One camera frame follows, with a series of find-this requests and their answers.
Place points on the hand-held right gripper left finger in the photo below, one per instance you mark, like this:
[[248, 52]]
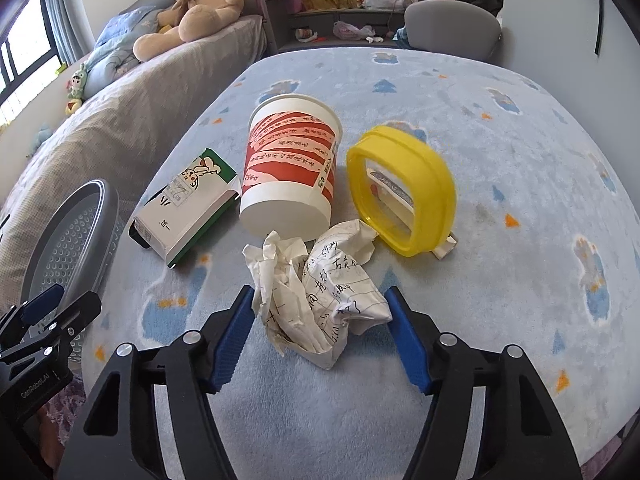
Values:
[[230, 340]]

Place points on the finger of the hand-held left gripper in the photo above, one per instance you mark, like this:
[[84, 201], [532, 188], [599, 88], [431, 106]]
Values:
[[40, 305], [82, 310]]

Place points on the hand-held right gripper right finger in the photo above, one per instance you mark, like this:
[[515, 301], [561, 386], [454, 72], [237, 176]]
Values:
[[410, 340]]

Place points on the grey perforated plastic basket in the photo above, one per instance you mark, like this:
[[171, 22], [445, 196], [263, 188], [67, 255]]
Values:
[[70, 240]]

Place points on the lined paper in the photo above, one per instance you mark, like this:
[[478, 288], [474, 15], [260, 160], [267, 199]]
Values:
[[320, 300]]

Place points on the white green carton box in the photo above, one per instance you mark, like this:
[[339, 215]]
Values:
[[185, 210]]

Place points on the yellow rimmed clear lid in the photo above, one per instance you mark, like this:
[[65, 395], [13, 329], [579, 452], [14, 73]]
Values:
[[430, 180]]

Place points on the red white paper cup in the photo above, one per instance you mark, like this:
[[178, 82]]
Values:
[[285, 175]]

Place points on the purple fluffy rug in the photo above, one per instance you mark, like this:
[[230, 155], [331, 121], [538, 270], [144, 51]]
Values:
[[72, 407]]

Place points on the light blue printed blanket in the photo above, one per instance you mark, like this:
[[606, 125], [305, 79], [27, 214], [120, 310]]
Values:
[[475, 285]]

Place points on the small white cardboard piece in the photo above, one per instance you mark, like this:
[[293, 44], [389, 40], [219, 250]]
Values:
[[446, 248]]

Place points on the small blue plush toy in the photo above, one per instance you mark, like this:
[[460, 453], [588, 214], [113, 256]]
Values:
[[40, 141]]

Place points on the yellow red plush toy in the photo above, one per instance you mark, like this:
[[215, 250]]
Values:
[[73, 106]]

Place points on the bed with grey checked sheet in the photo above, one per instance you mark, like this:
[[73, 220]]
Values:
[[125, 110]]

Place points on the green plush doll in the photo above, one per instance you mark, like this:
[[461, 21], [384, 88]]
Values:
[[77, 82]]

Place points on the small green yellow toy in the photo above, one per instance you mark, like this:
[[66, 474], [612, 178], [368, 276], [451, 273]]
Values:
[[61, 67]]

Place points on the black framed window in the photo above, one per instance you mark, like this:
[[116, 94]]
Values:
[[20, 60]]

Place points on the folded light blue quilt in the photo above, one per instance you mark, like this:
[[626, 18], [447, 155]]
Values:
[[112, 62]]

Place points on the blue printed pillow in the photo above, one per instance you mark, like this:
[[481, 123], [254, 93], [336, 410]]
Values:
[[127, 25]]

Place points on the blue grey curtain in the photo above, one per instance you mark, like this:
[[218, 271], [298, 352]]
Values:
[[67, 15]]

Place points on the blue cloth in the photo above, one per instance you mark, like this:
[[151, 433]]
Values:
[[402, 37]]

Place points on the white crumpled tissue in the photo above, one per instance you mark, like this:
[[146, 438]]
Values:
[[372, 39]]

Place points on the grey shelf desk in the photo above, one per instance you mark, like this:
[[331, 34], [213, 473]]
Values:
[[325, 47]]

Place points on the grey round back chair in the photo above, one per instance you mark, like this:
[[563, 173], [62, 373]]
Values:
[[450, 30]]

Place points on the small lying paper cup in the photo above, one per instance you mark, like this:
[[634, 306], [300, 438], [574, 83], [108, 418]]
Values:
[[304, 35]]

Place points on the pink white plastic bag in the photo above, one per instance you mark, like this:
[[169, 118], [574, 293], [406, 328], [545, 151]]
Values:
[[352, 31]]

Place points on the large beige teddy bear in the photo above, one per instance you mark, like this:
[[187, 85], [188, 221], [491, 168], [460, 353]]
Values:
[[200, 5]]

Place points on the clear plastic bag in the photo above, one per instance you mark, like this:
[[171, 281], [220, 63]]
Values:
[[387, 0]]

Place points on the pink plastic box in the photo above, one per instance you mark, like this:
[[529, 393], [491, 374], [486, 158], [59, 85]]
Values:
[[280, 0]]

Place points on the gold foil packets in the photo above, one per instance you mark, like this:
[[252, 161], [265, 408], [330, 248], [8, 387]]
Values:
[[330, 2]]

